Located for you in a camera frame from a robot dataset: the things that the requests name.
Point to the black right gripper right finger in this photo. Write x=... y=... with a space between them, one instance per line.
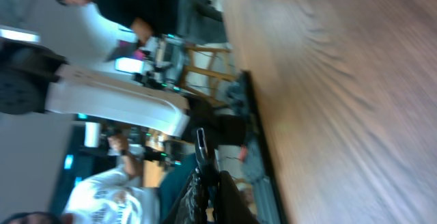
x=229 y=206

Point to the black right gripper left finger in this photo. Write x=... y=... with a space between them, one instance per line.
x=190 y=206

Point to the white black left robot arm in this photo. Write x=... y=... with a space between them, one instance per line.
x=35 y=80

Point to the person in white shirt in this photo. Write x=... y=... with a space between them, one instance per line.
x=104 y=198

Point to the wooden chair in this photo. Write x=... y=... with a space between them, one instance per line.
x=214 y=78

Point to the person in black shirt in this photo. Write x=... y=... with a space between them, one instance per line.
x=192 y=20

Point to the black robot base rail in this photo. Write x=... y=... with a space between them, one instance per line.
x=257 y=166

